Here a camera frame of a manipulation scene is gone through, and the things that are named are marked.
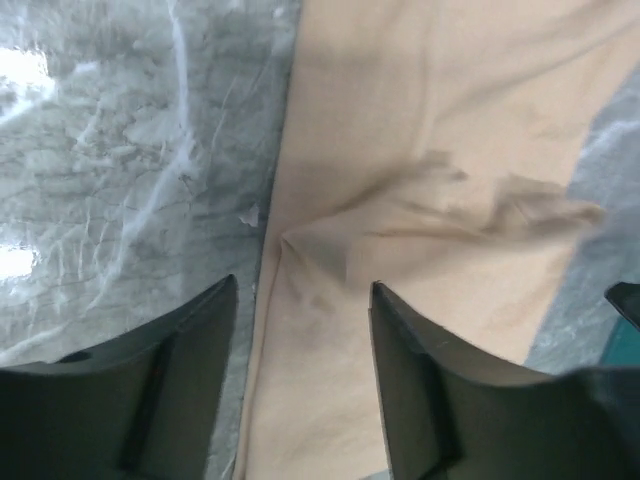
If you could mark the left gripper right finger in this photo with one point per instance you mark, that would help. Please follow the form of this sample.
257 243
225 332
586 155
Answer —
451 410

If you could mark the beige t shirt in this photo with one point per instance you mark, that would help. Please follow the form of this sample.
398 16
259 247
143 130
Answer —
427 145

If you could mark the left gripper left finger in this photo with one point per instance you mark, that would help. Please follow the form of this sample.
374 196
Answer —
142 405

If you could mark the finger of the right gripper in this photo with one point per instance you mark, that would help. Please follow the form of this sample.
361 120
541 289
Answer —
625 298

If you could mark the teal plastic bin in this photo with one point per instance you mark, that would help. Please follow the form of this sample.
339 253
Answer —
623 346

